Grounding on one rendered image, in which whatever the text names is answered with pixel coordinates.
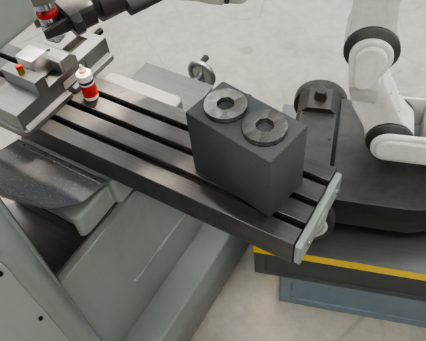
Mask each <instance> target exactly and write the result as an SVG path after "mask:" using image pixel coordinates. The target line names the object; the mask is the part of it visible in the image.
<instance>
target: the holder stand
mask: <svg viewBox="0 0 426 341"><path fill-rule="evenodd" d="M186 118H187V125H188V129H189V136H190V141H191V149H192V152H193V160H194V165H195V169H197V170H198V171H199V172H201V173H203V174H204V175H205V176H207V177H209V178H210V179H211V180H213V181H215V182H216V183H217V184H219V185H221V186H223V187H224V188H225V189H227V190H229V191H230V192H231V193H233V194H235V195H236V196H237V197H239V198H241V199H242V200H244V201H245V202H247V203H248V204H250V205H251V206H253V207H254V208H256V209H257V210H259V211H260V212H262V213H263V214H265V215H266V216H268V217H271V216H272V215H273V214H274V213H275V212H276V210H277V209H278V208H279V207H280V206H281V205H282V204H283V203H284V202H285V201H286V199H287V198H288V197H289V196H290V195H291V194H292V193H293V192H294V191H295V190H296V189H297V188H298V187H299V186H300V185H301V184H302V177H303V170H304V156H305V149H306V134H307V126H306V125H305V124H303V123H301V122H299V121H298V120H296V119H294V118H292V117H290V116H288V115H286V114H284V113H282V112H280V111H278V110H276V109H275V108H273V107H271V106H269V105H267V104H265V103H264V102H262V101H260V100H258V99H256V98H254V97H252V96H251V95H248V94H247V93H244V92H243V91H241V90H239V89H237V88H235V87H233V86H231V85H230V84H228V83H226V82H224V81H223V82H221V83H220V84H219V85H218V86H216V87H215V88H214V89H213V90H211V92H209V93H208V94H207V95H206V96H204V97H203V98H202V99H201V100H199V101H198V102H197V103H196V104H195V105H194V106H193V107H191V108H190V109H189V110H187V111H186Z"/></svg>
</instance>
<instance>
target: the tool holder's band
mask: <svg viewBox="0 0 426 341"><path fill-rule="evenodd" d="M57 13H58V10H57V7H56V6H55V5H54V6H53V7H52V8H51V10H50V11H49V12H46V13H43V12H38V11H36V15H37V18H38V19H40V20H49V19H52V18H54V17H55V16H56V15H57Z"/></svg>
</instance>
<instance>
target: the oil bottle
mask: <svg viewBox="0 0 426 341"><path fill-rule="evenodd" d="M76 78H77V80H78V84H79V85H80V89H81V91H82V94H83V96H84V98H85V100H87V101H94V100H96V99H97V98H98V97H99V93H98V90H97V87H96V84H95V81H94V79H93V75H92V73H91V70H90V69H88V68H85V67H83V66H82V65H81V64H79V69H78V71H77V72H76Z"/></svg>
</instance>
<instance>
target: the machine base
mask: <svg viewBox="0 0 426 341"><path fill-rule="evenodd" d="M248 246H249V243H247V242H245V241H243V240H241V239H239V238H237V237H235V236H233V235H230V234H228V233H226V232H224V231H222V230H219V229H217V228H215V227H213V226H211V225H209V224H207V223H205V222H203V224H202V226H201V228H200V230H199V232H198V233H197V235H196V236H195V238H194V239H193V241H192V242H191V243H190V245H189V247H188V248H187V249H186V251H185V252H184V254H183V255H182V257H181V258H180V259H179V261H178V263H177V264H176V265H175V266H174V268H173V270H172V271H171V272H170V274H169V275H168V277H167V278H166V280H165V281H164V283H163V284H162V285H161V287H160V288H159V290H158V291H157V292H156V294H155V296H154V297H153V298H152V299H151V301H150V303H149V304H148V305H147V307H146V308H145V310H144V311H143V312H142V314H141V316H140V317H139V318H138V320H137V321H136V323H135V324H134V326H133V327H132V328H131V330H130V332H129V333H128V334H127V336H126V337H125V339H124V340H123V341H190V339H191V338H192V337H193V335H194V333H195V332H196V330H197V328H198V327H199V325H200V323H201V322H202V320H203V319H204V317H205V316H206V314H207V312H208V311H209V309H210V307H211V306H212V304H213V302H214V301H215V300H216V297H217V296H218V295H219V293H220V291H221V290H222V288H223V286H224V285H225V283H226V282H227V280H228V278H229V277H230V275H231V273H232V272H233V270H234V268H235V267H236V265H237V263H238V262H239V260H240V259H241V257H242V256H243V254H244V252H245V251H246V249H247V247H248Z"/></svg>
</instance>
